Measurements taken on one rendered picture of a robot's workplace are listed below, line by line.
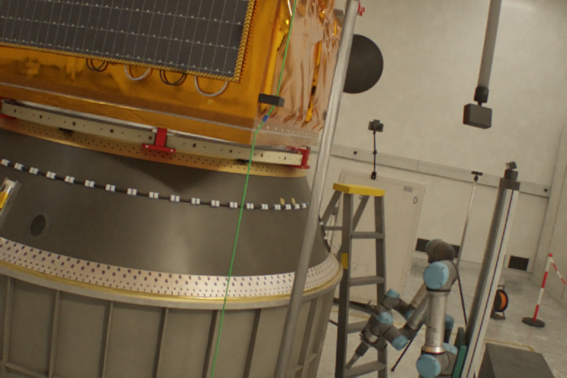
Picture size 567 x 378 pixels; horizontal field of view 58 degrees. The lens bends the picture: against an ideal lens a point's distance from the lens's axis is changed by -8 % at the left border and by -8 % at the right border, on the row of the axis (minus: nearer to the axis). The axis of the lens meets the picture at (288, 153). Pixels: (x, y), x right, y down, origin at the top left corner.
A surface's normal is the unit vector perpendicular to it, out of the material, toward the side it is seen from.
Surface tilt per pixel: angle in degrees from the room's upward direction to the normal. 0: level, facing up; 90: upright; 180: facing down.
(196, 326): 90
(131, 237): 62
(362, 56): 90
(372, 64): 90
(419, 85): 90
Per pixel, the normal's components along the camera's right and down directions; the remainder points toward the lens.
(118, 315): 0.22, 0.08
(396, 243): -0.14, 0.02
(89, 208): 0.15, -0.41
